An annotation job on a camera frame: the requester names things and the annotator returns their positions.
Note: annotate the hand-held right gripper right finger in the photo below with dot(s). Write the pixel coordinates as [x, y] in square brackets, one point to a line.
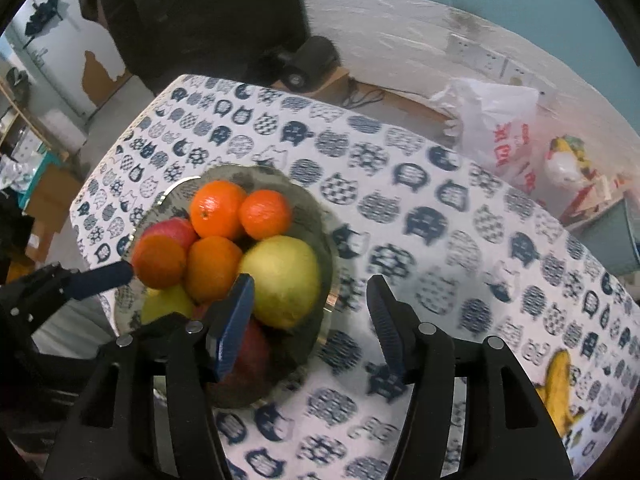
[390, 330]

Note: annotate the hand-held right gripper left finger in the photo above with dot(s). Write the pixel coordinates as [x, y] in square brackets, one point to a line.
[232, 330]

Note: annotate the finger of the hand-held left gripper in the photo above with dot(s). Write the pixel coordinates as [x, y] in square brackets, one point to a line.
[100, 279]
[162, 324]

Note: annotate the red apple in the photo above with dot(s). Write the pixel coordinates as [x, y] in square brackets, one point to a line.
[252, 355]
[170, 230]

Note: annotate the orange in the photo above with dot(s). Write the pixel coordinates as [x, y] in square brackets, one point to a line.
[157, 260]
[212, 267]
[217, 210]
[265, 212]

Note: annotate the clear glass plate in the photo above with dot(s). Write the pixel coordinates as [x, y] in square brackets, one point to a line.
[297, 355]

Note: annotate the brown cardboard box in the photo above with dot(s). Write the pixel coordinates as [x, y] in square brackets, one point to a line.
[50, 200]

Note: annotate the cat print tablecloth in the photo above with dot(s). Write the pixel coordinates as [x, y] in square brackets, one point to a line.
[425, 200]

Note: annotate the crumpled white plastic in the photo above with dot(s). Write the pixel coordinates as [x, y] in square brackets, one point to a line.
[14, 174]

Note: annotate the bunch of yellow bananas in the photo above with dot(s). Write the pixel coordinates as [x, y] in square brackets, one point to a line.
[557, 385]

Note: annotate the wooden shelf rack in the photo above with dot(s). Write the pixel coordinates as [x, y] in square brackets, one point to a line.
[20, 120]

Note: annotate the white door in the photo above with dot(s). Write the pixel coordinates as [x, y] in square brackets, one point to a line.
[60, 60]

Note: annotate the low wooden board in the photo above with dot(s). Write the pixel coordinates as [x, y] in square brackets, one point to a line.
[400, 105]

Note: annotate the white plastic bag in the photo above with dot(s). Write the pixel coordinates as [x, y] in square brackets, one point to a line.
[490, 120]

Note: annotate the colourful snack packet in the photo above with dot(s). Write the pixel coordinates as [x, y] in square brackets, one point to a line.
[567, 165]

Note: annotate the light wooden blocks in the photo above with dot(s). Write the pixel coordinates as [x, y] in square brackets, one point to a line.
[597, 200]

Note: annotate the dark umbrella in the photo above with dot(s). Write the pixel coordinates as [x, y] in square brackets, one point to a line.
[44, 14]

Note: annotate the large black furniture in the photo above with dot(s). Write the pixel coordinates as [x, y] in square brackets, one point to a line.
[200, 15]

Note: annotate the white wall socket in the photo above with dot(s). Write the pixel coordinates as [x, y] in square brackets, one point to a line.
[487, 61]
[516, 74]
[462, 45]

